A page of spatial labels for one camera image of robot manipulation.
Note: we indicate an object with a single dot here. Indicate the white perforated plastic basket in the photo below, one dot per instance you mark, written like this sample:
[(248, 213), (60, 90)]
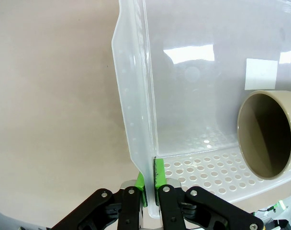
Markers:
[(195, 107)]

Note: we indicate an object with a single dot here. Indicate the beige ceramic mug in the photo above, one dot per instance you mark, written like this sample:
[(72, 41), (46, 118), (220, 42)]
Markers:
[(255, 115)]

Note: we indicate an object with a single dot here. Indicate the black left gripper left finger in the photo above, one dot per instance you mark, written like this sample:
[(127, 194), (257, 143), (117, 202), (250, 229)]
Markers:
[(130, 206)]

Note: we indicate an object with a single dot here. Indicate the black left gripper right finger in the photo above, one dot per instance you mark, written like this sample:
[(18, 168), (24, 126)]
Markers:
[(174, 206)]

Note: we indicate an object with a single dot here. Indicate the white robot base equipment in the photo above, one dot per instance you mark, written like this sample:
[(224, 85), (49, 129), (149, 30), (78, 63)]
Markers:
[(289, 215)]

